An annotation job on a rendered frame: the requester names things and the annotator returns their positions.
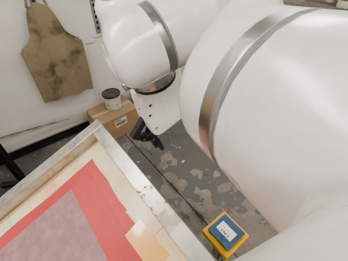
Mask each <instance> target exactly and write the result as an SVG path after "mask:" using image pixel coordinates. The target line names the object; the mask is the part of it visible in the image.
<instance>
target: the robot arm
mask: <svg viewBox="0 0 348 261"><path fill-rule="evenodd" d="M94 9H95V13H96V15H97V18H98V20H99V22H100V24H101V32H102V39H103V44H102V45H101V49H102V53H103V56H104V58H105V61H106V63H107V65H108V67H109V69H110V70H111V72H112V74H113V75H114V76H115V78H116V79H117V80H118V81H120V82H122V83H123V84H122V87H123V89H124V90H125V91H128V90H130V92H131V95H132V99H133V102H134V105H135V108H136V110H137V113H138V115H139V119H138V121H137V123H136V124H135V126H134V128H133V129H132V131H131V133H130V136H131V137H132V138H133V139H135V140H141V141H142V142H144V141H150V142H151V143H152V144H153V146H154V147H155V148H157V147H159V148H160V149H161V150H164V147H163V145H162V143H161V141H160V139H159V138H158V137H157V136H158V135H160V134H162V133H163V132H165V131H166V130H168V129H169V128H170V127H171V126H173V125H174V124H175V123H176V122H178V121H179V120H180V119H181V120H182V123H183V125H184V127H185V130H186V132H187V133H188V134H189V136H190V137H191V138H192V140H193V141H194V142H195V143H196V144H197V145H198V146H199V147H200V148H201V150H202V151H203V152H204V153H205V154H206V155H207V156H208V157H209V158H210V159H211V160H212V161H213V162H214V163H215V164H216V165H217V167H218V168H219V169H220V170H221V171H222V172H223V173H224V174H225V175H226V176H227V177H228V179H229V180H230V181H231V182H232V183H233V184H234V185H235V186H236V187H237V188H238V190H239V191H240V192H241V193H242V194H243V195H244V196H245V197H246V198H247V199H248V200H249V202H250V203H251V204H252V205H253V206H254V207H255V208H256V209H257V210H258V211H259V212H260V213H261V215H262V216H263V217H264V218H265V219H266V220H267V221H268V222H269V223H270V224H271V225H272V227H273V228H274V229H275V230H276V231H277V232H278V234H277V235H275V236H274V237H272V238H270V239H269V240H267V241H265V242H264V243H262V244H260V245H259V246H257V247H255V248H254V249H252V250H250V251H248V252H247V253H245V254H243V255H241V256H240V257H238V258H236V259H234V260H233V261H348V11H347V10H334V9H328V8H315V7H301V6H289V5H284V3H283V1H282V0H95V3H94ZM184 65H185V68H184V70H183V73H182V72H181V71H180V69H179V68H180V67H182V66H184ZM145 125H146V129H145V132H141V131H142V130H143V128H144V127H145Z"/></svg>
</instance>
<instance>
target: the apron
mask: <svg viewBox="0 0 348 261"><path fill-rule="evenodd" d="M42 1H43V3H44V4H40V3H33V4H31V5H30V6H29V7H28V5H27V0H24V4H25V8H27V9H26V19H27V25H28V32H29V35H30V38H29V40H28V42H27V44H26V45H25V47H24V48H23V49H22V52H21V55H22V58H23V60H24V61H25V63H26V65H27V67H28V69H29V71H30V73H31V75H32V77H33V79H34V81H35V84H36V86H37V88H38V90H39V92H40V94H41V96H42V98H43V100H44V102H45V103H47V102H50V101H54V100H58V99H61V98H63V97H65V96H68V95H73V94H80V93H82V92H83V91H84V90H86V89H93V83H92V78H91V74H90V69H89V65H88V61H87V58H86V54H85V50H84V46H83V42H82V40H81V39H79V37H76V36H74V35H72V34H70V33H69V32H67V31H65V30H64V28H63V26H62V25H61V23H60V21H59V20H58V19H57V17H56V16H55V14H54V13H53V12H52V10H51V9H50V8H49V7H48V6H47V3H46V1H45V0H42Z"/></svg>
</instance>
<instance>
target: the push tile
mask: <svg viewBox="0 0 348 261"><path fill-rule="evenodd" d="M208 231H209V232H210V233H211V234H212V235H213V236H214V237H215V239H216V240H217V241H218V242H219V243H220V244H221V245H222V246H223V247H224V249H225V250H226V251H228V250H229V249H230V248H231V247H232V246H233V245H234V244H235V243H236V242H237V241H238V240H239V239H240V238H241V237H242V236H243V235H244V234H245V233H244V232H243V231H242V230H241V229H240V228H239V227H238V226H237V225H236V224H235V223H234V222H233V221H232V220H231V219H230V218H229V217H228V216H227V215H226V214H224V215H223V216H222V217H221V218H220V219H218V220H217V221H216V222H215V223H214V224H213V225H212V226H211V227H209V228H208Z"/></svg>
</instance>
